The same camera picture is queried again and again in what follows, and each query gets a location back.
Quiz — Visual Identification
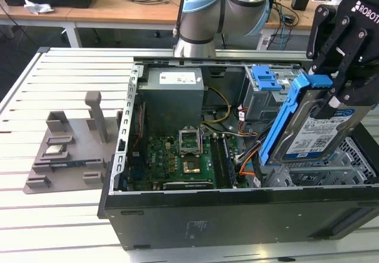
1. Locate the black wire bundle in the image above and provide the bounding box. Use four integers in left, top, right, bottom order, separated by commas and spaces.
236, 117, 273, 169

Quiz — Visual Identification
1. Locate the grey parts rack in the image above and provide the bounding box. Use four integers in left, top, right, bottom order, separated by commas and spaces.
22, 92, 124, 195

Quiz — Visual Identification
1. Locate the hard disk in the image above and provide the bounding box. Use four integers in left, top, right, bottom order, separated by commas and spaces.
259, 73, 371, 166

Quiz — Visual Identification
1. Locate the wooden desk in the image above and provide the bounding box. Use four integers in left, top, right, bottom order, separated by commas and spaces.
0, 0, 379, 39

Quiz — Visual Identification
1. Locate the metal socket cover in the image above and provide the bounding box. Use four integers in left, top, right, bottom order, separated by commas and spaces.
178, 128, 201, 156

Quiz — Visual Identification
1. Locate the metal disk bay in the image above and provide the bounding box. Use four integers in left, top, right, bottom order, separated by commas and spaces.
265, 162, 371, 188

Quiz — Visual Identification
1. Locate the orange wire bundle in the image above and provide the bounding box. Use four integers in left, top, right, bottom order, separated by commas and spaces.
238, 147, 262, 177

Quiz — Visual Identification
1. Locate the blue installed RAM stick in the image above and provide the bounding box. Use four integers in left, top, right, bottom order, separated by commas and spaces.
222, 137, 238, 186

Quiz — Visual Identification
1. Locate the yellow black wire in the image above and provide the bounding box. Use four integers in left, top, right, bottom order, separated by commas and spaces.
201, 86, 232, 124

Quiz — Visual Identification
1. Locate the dark RAM stick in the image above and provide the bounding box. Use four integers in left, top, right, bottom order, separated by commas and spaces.
49, 161, 86, 169

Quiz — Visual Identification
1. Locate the black RAM slot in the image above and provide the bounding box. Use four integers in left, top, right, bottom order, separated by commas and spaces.
210, 137, 230, 188

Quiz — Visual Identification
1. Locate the grey metal drive cage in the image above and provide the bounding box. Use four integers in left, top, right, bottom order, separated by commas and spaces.
239, 64, 306, 124

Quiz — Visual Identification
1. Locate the red thin wire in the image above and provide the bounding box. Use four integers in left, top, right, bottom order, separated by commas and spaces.
132, 131, 146, 157

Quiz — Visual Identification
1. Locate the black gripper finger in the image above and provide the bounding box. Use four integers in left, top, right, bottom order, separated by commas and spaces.
314, 28, 379, 119
306, 4, 353, 75

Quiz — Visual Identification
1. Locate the white crumpled paper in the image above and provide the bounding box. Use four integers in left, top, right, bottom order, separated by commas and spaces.
23, 0, 54, 15

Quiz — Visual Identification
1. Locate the black graphics card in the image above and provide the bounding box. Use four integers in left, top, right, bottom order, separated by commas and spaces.
162, 181, 214, 190

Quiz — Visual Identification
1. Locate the black open PC case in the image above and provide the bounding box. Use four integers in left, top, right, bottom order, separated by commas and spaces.
97, 56, 379, 251

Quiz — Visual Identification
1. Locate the grey power supply unit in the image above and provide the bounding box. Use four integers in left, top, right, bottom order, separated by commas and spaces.
137, 67, 210, 127

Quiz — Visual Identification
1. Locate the blue plastic drive latch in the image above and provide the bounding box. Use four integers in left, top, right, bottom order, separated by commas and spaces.
251, 65, 282, 91

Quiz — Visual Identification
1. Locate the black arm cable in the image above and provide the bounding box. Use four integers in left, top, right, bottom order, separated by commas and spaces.
171, 0, 192, 49

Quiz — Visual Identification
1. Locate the CPU socket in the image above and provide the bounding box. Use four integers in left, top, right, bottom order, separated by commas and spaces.
182, 153, 202, 175

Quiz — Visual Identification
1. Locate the green motherboard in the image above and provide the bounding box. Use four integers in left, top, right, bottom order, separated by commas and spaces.
124, 134, 246, 191

